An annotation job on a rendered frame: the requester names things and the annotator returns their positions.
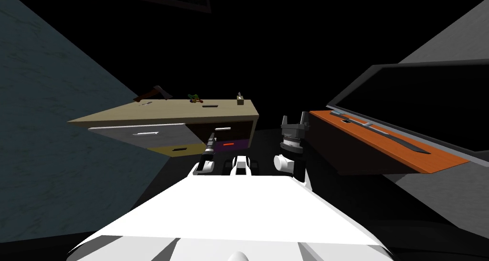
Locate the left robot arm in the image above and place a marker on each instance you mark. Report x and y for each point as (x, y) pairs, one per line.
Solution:
(202, 166)

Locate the beige dresser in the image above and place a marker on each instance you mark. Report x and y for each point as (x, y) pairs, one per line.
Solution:
(172, 112)

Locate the flat black slab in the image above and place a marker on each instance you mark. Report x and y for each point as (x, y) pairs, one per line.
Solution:
(210, 106)

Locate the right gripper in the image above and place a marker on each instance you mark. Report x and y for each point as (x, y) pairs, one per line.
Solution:
(293, 132)

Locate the colourful toy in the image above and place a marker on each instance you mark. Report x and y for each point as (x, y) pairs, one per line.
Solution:
(195, 98)

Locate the dark brown drawer front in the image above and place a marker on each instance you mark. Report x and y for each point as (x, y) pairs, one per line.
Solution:
(238, 130)

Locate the purple drawer front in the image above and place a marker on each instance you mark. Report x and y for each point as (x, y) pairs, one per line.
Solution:
(238, 144)

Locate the yellow drawer front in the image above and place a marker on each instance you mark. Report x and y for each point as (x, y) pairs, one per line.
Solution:
(191, 149)

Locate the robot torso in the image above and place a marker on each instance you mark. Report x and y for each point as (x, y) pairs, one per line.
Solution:
(237, 215)

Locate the grey drawer front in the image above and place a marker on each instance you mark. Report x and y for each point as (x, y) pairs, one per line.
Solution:
(168, 138)

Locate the long black bar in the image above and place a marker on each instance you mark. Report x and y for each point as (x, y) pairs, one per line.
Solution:
(382, 133)

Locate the brown axe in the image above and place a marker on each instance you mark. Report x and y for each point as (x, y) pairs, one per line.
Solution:
(153, 93)

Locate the small beige box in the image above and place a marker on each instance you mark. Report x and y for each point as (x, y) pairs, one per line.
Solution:
(240, 100)

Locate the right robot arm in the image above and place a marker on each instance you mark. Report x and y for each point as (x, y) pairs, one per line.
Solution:
(287, 162)

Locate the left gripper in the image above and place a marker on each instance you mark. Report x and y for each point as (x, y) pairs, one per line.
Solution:
(211, 142)

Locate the black television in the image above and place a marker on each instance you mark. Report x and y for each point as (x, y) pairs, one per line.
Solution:
(420, 104)

